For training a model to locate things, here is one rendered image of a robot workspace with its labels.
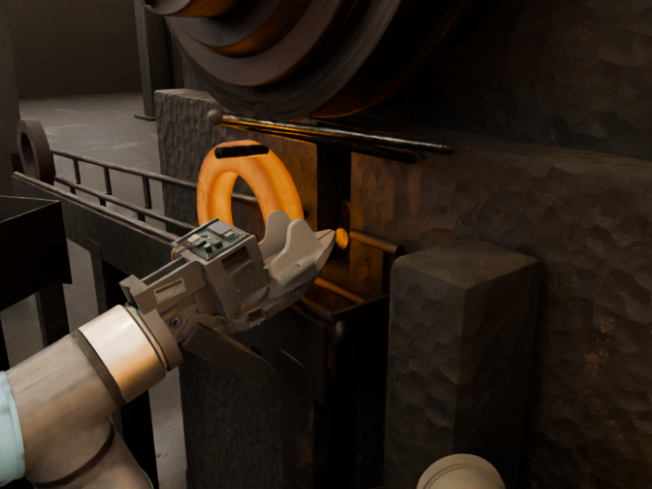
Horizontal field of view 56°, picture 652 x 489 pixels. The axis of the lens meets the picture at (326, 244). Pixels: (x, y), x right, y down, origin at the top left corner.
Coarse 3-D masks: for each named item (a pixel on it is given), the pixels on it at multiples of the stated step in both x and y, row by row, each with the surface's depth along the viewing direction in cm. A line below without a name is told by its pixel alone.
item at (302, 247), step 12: (288, 228) 57; (300, 228) 58; (288, 240) 58; (300, 240) 58; (312, 240) 59; (324, 240) 62; (288, 252) 58; (300, 252) 59; (312, 252) 60; (324, 252) 60; (276, 264) 57; (288, 264) 58; (300, 264) 59; (276, 276) 57; (288, 276) 58
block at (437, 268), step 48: (480, 240) 51; (432, 288) 44; (480, 288) 43; (528, 288) 46; (432, 336) 45; (480, 336) 44; (528, 336) 48; (432, 384) 46; (480, 384) 46; (528, 384) 51; (432, 432) 47; (480, 432) 48; (384, 480) 54
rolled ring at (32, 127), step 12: (24, 120) 144; (36, 120) 145; (24, 132) 146; (36, 132) 142; (24, 144) 152; (36, 144) 141; (48, 144) 143; (24, 156) 153; (36, 156) 142; (48, 156) 142; (24, 168) 154; (36, 168) 144; (48, 168) 143; (48, 180) 145
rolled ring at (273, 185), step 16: (224, 144) 69; (240, 144) 67; (256, 144) 68; (208, 160) 72; (224, 160) 69; (240, 160) 67; (256, 160) 65; (272, 160) 65; (208, 176) 73; (224, 176) 72; (256, 176) 65; (272, 176) 64; (288, 176) 65; (208, 192) 74; (224, 192) 75; (256, 192) 65; (272, 192) 63; (288, 192) 64; (208, 208) 75; (224, 208) 76; (272, 208) 64; (288, 208) 64
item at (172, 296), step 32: (224, 224) 57; (192, 256) 53; (224, 256) 52; (256, 256) 54; (128, 288) 52; (160, 288) 51; (192, 288) 53; (224, 288) 53; (256, 288) 56; (160, 320) 51; (192, 320) 54; (224, 320) 55; (256, 320) 56
